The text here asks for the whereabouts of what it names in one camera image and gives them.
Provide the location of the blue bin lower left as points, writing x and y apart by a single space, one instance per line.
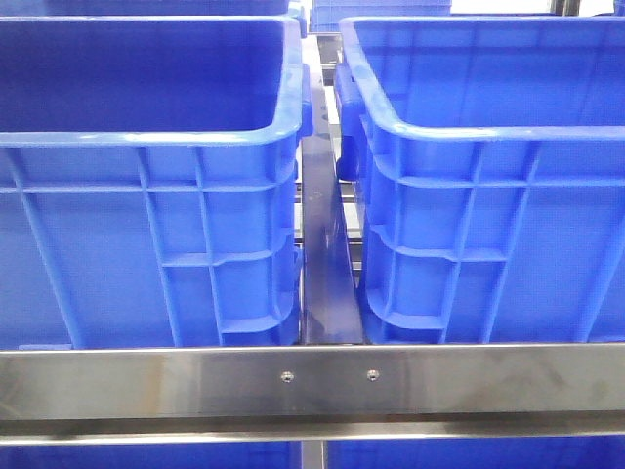
209 455

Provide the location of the stainless steel front rail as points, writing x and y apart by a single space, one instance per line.
152 396

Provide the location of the metal centre divider bar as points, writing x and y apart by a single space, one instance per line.
330 310

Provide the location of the blue bin lower right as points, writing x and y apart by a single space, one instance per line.
541 452

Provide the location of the blue crate far back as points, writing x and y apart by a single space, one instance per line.
325 15

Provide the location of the blue plastic bin behind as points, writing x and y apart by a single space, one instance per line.
488 158

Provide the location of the blue plastic bin with buttons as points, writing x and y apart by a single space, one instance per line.
148 181

